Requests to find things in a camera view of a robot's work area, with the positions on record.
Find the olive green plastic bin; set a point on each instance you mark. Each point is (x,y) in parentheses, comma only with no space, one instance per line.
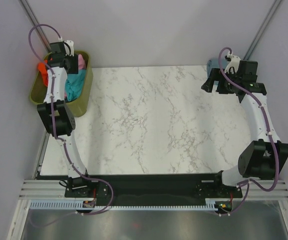
(79,106)

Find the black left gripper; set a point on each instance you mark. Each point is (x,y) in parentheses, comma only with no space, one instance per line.
(74,69)

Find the orange t shirt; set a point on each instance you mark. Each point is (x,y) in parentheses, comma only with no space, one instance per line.
(41,67)

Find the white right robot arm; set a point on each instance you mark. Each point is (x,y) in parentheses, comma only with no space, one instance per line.
(265,156)

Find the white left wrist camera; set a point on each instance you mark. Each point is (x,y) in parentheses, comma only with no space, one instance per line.
(69,46)

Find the aluminium frame rail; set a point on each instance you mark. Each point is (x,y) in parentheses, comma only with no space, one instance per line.
(48,190)

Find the light blue cable duct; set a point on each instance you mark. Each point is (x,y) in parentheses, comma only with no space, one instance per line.
(83,205)

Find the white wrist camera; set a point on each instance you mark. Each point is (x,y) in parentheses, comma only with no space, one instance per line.
(233,63)
(69,46)

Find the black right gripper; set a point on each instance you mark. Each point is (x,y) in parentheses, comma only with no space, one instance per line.
(216,74)

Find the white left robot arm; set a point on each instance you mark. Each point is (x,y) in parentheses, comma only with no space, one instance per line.
(58,119)

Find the folded grey blue t shirt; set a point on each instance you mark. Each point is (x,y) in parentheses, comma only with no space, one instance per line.
(213,63)

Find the teal t shirt in bin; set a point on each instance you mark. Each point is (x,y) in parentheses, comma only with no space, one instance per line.
(74,85)

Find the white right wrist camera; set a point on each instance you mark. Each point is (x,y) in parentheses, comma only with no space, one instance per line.
(233,63)

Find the pink t shirt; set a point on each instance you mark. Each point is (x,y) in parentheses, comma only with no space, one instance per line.
(81,62)

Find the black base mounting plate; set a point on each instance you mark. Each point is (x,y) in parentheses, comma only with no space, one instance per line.
(103,192)

